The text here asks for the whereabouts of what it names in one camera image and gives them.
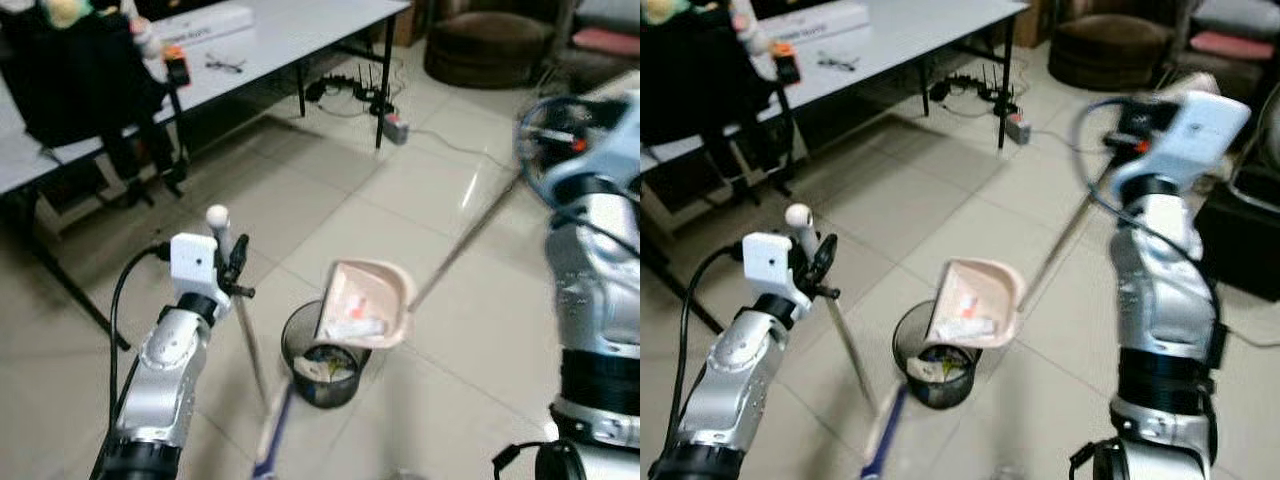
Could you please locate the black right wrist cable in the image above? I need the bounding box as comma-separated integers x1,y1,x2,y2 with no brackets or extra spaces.
513,95,641,261
1072,95,1226,331

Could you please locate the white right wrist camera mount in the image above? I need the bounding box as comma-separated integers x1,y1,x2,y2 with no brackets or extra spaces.
543,92,641,209
1112,88,1253,201

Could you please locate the chair with pink cushion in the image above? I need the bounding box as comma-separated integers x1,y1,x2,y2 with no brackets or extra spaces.
1188,0,1280,65
568,0,641,63

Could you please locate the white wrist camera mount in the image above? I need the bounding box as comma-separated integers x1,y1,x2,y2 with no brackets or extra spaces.
741,232,814,308
1112,88,1253,201
543,92,641,209
169,233,222,303

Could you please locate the black case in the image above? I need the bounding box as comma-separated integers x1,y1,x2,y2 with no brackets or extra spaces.
1195,178,1280,303

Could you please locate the brown round ottoman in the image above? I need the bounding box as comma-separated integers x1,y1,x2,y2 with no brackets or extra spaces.
423,9,557,90
1047,11,1182,92

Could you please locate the long white cardboard box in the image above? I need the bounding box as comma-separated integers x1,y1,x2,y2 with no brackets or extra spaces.
148,0,257,47
768,0,870,43

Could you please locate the white folding table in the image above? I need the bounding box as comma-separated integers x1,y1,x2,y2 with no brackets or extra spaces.
0,0,413,353
640,0,1031,336

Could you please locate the black mesh waste bin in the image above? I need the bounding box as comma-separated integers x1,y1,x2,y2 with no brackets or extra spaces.
280,300,373,410
892,300,982,410

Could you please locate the orange and black device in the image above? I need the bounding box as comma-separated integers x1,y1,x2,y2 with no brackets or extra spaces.
162,44,193,89
772,42,803,87

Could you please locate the white paper scrap with red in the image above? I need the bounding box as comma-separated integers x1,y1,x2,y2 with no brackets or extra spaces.
326,290,391,341
936,290,1001,341

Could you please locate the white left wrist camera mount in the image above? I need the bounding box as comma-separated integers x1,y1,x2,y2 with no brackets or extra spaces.
741,232,814,308
169,233,222,303

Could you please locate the black router with antennas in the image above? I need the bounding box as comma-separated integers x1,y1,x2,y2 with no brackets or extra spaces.
305,64,393,113
928,64,1013,109

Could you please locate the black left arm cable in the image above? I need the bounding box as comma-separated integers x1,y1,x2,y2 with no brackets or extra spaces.
678,243,747,421
106,243,173,421

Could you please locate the plush toy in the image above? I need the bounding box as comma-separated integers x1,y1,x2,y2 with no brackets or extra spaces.
38,0,93,31
642,0,701,27

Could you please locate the beige long-handled dustpan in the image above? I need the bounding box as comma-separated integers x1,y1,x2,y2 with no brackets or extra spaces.
314,165,528,350
924,160,1119,350

